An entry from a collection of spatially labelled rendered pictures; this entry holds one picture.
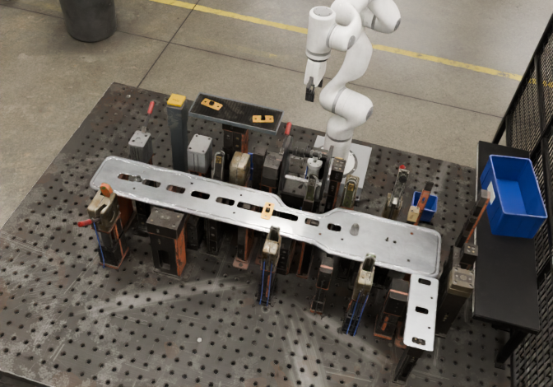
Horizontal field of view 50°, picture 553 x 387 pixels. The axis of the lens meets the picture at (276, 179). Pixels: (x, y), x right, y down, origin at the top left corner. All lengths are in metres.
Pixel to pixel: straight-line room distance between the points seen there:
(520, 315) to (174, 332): 1.25
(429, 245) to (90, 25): 3.32
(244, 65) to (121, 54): 0.95
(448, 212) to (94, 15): 3.07
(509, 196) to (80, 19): 3.41
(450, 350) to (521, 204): 0.64
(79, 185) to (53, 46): 2.26
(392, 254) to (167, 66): 2.83
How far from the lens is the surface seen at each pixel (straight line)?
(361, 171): 2.77
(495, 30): 5.59
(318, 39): 1.95
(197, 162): 2.38
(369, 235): 2.27
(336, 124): 2.58
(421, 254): 2.27
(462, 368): 2.43
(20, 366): 2.39
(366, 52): 2.40
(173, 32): 4.97
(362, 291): 2.12
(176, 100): 2.49
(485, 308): 2.18
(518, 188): 2.60
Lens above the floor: 2.76
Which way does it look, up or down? 47 degrees down
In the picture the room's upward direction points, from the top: 6 degrees clockwise
